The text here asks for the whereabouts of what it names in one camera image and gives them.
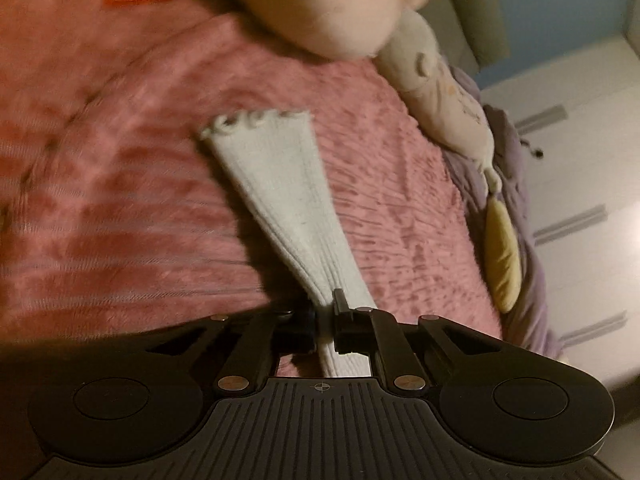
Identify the white ribbed knit garment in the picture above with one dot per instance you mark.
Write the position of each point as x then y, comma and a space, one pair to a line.
280, 200

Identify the pink plush pillow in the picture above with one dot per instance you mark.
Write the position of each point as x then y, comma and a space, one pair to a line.
325, 5

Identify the long cream plush toy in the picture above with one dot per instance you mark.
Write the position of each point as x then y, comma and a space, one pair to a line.
440, 90

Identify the grey padded headboard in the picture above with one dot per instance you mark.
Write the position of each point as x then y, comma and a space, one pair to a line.
475, 15

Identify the yellow leaf-shaped cushion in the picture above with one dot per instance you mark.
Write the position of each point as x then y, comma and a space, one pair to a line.
501, 255

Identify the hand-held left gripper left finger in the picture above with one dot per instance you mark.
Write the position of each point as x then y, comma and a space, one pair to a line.
306, 331

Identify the pink fluffy blanket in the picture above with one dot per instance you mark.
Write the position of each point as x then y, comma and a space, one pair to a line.
125, 185

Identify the white wardrobe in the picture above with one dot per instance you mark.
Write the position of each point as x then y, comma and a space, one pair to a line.
580, 150

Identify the purple blanket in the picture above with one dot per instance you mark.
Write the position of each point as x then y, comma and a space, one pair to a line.
530, 240

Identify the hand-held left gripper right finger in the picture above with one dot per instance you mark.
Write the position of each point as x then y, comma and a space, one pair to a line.
343, 331

